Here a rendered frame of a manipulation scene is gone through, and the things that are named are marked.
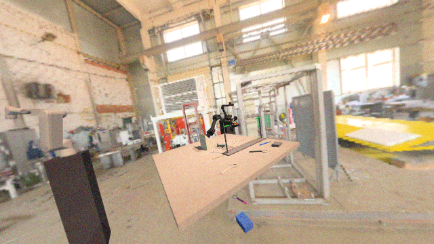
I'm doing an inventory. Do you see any blue rectangular block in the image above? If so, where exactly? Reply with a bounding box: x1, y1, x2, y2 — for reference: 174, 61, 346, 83
236, 212, 254, 234

